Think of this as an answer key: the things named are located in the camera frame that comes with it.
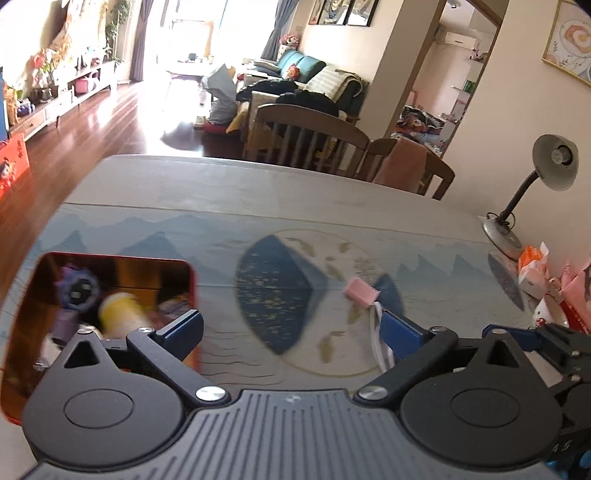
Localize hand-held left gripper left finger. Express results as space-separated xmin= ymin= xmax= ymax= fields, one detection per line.
xmin=44 ymin=310 xmax=230 ymax=408

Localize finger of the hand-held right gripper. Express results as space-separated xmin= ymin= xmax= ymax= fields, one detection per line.
xmin=482 ymin=322 xmax=591 ymax=371

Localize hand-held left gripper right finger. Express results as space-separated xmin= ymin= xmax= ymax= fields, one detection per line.
xmin=353 ymin=309 xmax=546 ymax=410

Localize pink ridged brush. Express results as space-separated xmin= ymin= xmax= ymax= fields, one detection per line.
xmin=346 ymin=278 xmax=378 ymax=308

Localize red metal tin box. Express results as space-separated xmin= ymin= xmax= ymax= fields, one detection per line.
xmin=0 ymin=251 xmax=204 ymax=425

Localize orange white packet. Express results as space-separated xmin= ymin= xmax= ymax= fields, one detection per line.
xmin=517 ymin=242 xmax=561 ymax=301

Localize yellow white plastic bottle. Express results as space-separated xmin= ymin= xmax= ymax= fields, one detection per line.
xmin=98 ymin=291 xmax=153 ymax=340

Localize pink packet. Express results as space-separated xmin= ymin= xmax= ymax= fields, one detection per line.
xmin=558 ymin=258 xmax=591 ymax=335

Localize purple toy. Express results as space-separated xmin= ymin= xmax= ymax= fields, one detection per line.
xmin=50 ymin=263 xmax=101 ymax=344

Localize printed grey tablecloth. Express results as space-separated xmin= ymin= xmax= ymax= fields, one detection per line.
xmin=0 ymin=154 xmax=591 ymax=480

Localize wooden dining chair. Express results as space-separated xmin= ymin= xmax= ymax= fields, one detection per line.
xmin=242 ymin=104 xmax=370 ymax=178
xmin=358 ymin=137 xmax=455 ymax=200

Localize pink cloth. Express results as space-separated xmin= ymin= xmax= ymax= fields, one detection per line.
xmin=372 ymin=138 xmax=428 ymax=192

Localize grey desk lamp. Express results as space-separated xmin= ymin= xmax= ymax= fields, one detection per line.
xmin=482 ymin=134 xmax=580 ymax=259

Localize colourful bedding pile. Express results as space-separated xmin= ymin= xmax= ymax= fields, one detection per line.
xmin=392 ymin=105 xmax=451 ymax=148

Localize orange gift box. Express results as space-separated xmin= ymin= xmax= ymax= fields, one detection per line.
xmin=0 ymin=134 xmax=32 ymax=199

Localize blue grey bag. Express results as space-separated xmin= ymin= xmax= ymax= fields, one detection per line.
xmin=201 ymin=65 xmax=238 ymax=125

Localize dark clothes pile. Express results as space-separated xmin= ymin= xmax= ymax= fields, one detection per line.
xmin=238 ymin=78 xmax=340 ymax=116

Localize white wooden media console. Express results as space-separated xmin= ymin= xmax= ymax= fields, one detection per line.
xmin=18 ymin=60 xmax=118 ymax=141

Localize low coffee table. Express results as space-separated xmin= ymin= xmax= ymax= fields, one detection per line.
xmin=166 ymin=58 xmax=218 ymax=79

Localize white striped blanket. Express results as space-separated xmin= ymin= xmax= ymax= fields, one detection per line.
xmin=305 ymin=65 xmax=365 ymax=100

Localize black cabinet blue panel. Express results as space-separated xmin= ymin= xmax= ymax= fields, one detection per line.
xmin=0 ymin=67 xmax=10 ymax=141

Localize teal sofa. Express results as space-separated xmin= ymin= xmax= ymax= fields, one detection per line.
xmin=259 ymin=48 xmax=370 ymax=121

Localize red flower arrangement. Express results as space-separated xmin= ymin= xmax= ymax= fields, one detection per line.
xmin=30 ymin=48 xmax=61 ymax=88

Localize blue grey curtain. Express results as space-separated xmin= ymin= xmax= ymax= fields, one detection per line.
xmin=129 ymin=0 xmax=155 ymax=81
xmin=261 ymin=0 xmax=298 ymax=61

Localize white air conditioner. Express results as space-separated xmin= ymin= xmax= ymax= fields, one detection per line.
xmin=434 ymin=30 xmax=478 ymax=47

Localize tall green plant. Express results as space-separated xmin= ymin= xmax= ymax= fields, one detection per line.
xmin=104 ymin=0 xmax=132 ymax=63

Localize gold framed wall picture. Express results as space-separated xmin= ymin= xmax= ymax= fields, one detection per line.
xmin=541 ymin=0 xmax=591 ymax=88

